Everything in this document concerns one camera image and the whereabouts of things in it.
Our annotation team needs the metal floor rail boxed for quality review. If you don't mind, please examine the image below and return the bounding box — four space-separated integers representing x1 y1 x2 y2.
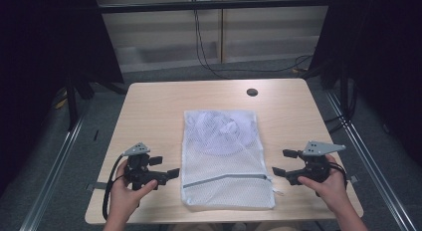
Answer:
323 90 417 231
19 113 88 231

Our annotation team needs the black horizontal bar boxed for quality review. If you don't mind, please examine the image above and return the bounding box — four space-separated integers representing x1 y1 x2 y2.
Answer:
99 0 333 15

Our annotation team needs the black metal stand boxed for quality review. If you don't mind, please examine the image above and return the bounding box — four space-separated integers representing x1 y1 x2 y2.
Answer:
64 73 98 131

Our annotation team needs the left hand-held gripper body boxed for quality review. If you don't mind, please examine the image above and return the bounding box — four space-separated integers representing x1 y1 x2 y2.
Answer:
122 141 171 192

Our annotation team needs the person's left hand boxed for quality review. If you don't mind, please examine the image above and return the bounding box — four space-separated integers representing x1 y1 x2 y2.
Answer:
109 159 159 223

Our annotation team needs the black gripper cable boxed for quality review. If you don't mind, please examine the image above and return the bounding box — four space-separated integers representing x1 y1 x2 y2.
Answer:
102 153 129 222
327 161 349 189

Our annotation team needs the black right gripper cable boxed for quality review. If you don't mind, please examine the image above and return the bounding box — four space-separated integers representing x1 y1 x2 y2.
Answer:
327 161 349 189

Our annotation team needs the white mesh laundry bag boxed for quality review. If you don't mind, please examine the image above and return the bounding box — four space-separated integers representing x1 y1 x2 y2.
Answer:
180 109 286 212

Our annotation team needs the black wall cable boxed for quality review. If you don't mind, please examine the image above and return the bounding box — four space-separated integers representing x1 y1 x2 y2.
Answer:
193 8 314 81

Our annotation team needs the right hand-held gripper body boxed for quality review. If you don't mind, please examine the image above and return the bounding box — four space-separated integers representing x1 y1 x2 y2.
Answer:
286 140 347 187

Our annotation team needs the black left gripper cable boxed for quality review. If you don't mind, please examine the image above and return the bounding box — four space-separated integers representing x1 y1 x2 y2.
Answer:
102 153 129 222

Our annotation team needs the dark curtain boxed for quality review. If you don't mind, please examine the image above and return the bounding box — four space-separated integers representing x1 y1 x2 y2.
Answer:
310 0 422 167
0 0 124 195

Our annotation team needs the person's right hand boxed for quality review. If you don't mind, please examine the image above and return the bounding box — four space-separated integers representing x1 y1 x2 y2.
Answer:
297 153 348 214

